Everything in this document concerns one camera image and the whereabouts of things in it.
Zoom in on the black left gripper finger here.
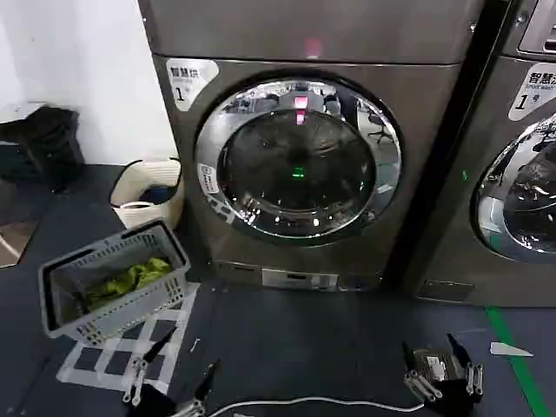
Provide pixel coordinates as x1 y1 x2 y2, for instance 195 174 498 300
173 358 222 417
122 327 178 406

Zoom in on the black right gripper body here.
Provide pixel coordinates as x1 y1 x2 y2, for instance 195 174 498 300
411 348 478 412

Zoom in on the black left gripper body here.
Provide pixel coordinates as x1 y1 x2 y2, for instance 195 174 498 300
137 382 186 417

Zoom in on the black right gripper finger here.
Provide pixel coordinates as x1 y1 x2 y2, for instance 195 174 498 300
400 341 445 401
446 333 485 397

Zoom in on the white paper scrap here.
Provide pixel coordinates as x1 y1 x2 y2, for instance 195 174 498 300
490 341 535 358

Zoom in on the grey plastic laundry basket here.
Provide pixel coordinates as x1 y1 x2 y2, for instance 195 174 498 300
37 219 193 347

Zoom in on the green cloth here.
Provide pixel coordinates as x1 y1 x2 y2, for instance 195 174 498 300
83 256 173 312

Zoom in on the dark blue cloth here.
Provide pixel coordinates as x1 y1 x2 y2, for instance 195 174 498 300
137 183 175 206

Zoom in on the chrome-rimmed round dryer door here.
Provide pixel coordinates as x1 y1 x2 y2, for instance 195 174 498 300
473 113 556 266

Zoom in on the grey front-load dryer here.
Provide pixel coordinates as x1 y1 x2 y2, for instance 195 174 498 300
139 0 486 293

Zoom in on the round glass dryer door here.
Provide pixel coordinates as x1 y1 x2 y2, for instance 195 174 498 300
194 76 403 249

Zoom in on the black box-shaped object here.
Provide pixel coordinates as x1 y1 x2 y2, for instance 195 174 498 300
0 105 86 187

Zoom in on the grey dryer with partial door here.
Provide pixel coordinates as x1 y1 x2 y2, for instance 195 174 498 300
414 0 556 308

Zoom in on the white cable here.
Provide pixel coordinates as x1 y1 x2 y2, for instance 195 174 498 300
203 395 425 417

